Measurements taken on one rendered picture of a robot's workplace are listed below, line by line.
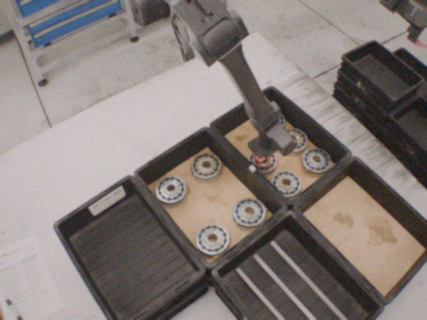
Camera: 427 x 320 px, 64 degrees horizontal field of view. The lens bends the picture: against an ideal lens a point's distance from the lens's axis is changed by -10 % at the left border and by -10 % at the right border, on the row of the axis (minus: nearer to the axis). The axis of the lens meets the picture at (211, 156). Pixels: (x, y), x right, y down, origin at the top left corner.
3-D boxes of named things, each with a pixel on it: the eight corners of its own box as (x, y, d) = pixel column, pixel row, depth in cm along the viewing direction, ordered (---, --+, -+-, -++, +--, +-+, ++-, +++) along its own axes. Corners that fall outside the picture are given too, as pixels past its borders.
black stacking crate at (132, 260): (65, 239, 118) (52, 225, 109) (138, 191, 127) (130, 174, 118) (128, 340, 100) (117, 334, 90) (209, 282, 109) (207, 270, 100)
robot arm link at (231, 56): (226, 2, 70) (183, 36, 71) (242, 16, 68) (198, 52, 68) (274, 102, 108) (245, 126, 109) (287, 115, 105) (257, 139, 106)
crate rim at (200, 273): (53, 227, 110) (50, 224, 108) (132, 176, 120) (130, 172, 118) (119, 336, 92) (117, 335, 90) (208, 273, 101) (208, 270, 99)
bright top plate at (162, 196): (149, 187, 123) (149, 187, 122) (174, 171, 126) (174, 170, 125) (167, 209, 118) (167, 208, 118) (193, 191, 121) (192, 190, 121)
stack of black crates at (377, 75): (325, 109, 231) (340, 55, 194) (357, 91, 239) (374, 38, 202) (369, 152, 212) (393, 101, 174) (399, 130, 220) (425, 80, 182)
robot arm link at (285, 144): (271, 98, 103) (248, 118, 104) (298, 126, 98) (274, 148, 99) (279, 116, 114) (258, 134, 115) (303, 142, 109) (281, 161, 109)
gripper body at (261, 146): (284, 144, 119) (287, 130, 113) (259, 160, 116) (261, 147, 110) (271, 131, 122) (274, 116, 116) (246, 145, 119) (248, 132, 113)
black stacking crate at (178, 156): (139, 190, 127) (132, 173, 118) (208, 145, 137) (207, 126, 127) (210, 281, 109) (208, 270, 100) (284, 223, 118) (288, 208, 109)
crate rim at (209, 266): (132, 176, 120) (130, 172, 118) (207, 128, 129) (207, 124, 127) (208, 273, 101) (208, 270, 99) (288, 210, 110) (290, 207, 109)
